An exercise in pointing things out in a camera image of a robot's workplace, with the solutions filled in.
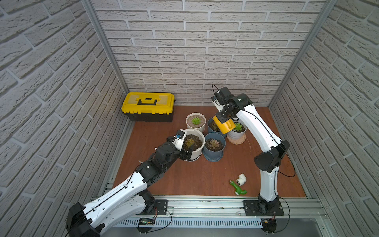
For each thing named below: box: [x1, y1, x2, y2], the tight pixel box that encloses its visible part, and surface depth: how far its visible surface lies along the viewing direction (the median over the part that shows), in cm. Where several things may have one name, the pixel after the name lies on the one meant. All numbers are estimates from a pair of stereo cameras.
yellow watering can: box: [212, 115, 236, 135], surface depth 83 cm
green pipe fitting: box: [229, 179, 248, 196], surface depth 80 cm
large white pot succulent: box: [183, 128, 206, 162], surface depth 90 cm
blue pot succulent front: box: [202, 132, 227, 163], surface depth 90 cm
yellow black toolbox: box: [121, 91, 176, 122], surface depth 100 cm
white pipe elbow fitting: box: [236, 173, 247, 187], surface depth 83 cm
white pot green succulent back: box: [185, 112, 207, 133], surface depth 98 cm
